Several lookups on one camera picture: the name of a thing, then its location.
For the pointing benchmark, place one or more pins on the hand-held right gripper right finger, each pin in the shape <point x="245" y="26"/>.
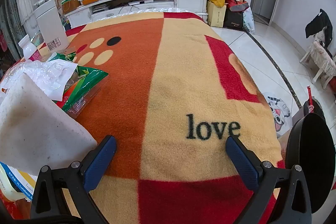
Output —
<point x="241" y="158"/>

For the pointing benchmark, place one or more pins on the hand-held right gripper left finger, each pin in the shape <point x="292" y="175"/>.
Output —
<point x="99" y="161"/>

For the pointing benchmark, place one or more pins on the green seaweed snack packet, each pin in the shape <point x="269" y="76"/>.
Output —
<point x="86" y="79"/>

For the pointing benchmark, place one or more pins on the grey trash bin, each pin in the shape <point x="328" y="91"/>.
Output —
<point x="316" y="107"/>

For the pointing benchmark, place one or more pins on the cat print floor mat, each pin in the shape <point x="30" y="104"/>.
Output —
<point x="279" y="111"/>

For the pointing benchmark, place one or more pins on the white towel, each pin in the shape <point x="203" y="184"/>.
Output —
<point x="39" y="129"/>

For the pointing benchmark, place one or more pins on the white yellow medicine box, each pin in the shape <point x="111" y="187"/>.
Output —
<point x="15" y="182"/>

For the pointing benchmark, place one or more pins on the red stick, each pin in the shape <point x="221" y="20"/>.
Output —
<point x="310" y="96"/>

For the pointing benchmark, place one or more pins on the clear plastic blister sheet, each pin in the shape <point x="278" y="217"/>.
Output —
<point x="50" y="74"/>

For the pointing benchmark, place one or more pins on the printed orange red blanket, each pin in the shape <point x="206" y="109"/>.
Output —
<point x="170" y="69"/>

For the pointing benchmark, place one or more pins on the white chair floral cover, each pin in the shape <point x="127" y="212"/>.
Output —
<point x="324" y="58"/>

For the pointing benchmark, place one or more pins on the white bottle pink label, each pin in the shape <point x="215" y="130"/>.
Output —
<point x="26" y="47"/>

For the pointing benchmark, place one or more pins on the white printed plastic bag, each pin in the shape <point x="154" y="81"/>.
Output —
<point x="248" y="20"/>

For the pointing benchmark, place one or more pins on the black shopping bag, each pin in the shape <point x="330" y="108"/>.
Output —
<point x="233" y="20"/>

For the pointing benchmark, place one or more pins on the white box-shaped appliance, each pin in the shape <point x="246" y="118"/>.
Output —
<point x="50" y="24"/>

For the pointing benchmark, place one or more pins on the beige paper bag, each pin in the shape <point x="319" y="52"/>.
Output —
<point x="215" y="15"/>

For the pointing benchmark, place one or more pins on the black jacket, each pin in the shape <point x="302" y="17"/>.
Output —
<point x="319" y="24"/>

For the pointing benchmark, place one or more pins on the red gift bag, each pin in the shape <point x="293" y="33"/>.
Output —
<point x="237" y="3"/>

